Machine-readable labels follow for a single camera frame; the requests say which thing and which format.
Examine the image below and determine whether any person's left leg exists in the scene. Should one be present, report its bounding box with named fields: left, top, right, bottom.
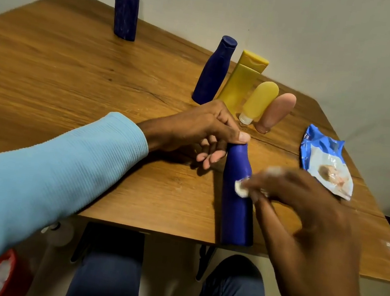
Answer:
left=64, top=223, right=150, bottom=296

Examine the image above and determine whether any beige tube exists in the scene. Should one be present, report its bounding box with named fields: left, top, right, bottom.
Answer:
left=254, top=89, right=298, bottom=139

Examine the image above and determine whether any person's left forearm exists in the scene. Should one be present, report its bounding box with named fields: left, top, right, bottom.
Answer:
left=0, top=96, right=158, bottom=296

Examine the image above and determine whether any yellow flip-cap bottle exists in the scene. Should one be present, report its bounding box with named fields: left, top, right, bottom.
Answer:
left=215, top=47, right=271, bottom=120

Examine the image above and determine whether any dark blue capped bottle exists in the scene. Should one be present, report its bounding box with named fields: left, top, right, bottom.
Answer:
left=191, top=32, right=239, bottom=109

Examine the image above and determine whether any white cotton pad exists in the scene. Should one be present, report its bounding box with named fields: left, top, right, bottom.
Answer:
left=233, top=175, right=252, bottom=200

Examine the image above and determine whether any matte blue plastic bottle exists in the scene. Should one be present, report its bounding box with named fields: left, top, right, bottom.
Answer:
left=213, top=141, right=267, bottom=249

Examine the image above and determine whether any blue and white wipes packet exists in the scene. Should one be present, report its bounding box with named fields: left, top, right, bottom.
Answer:
left=293, top=122, right=362, bottom=202

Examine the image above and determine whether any person's left hand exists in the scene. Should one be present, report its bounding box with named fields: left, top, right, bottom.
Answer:
left=148, top=92, right=256, bottom=177

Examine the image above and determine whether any person's right hand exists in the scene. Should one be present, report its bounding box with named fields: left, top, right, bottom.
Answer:
left=224, top=160, right=386, bottom=296

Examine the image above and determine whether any tall marbled dark blue bottle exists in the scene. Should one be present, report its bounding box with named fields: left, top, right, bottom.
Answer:
left=109, top=0, right=141, bottom=42

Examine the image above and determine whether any small yellow tube white cap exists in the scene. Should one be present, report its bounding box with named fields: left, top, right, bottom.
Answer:
left=238, top=78, right=281, bottom=130

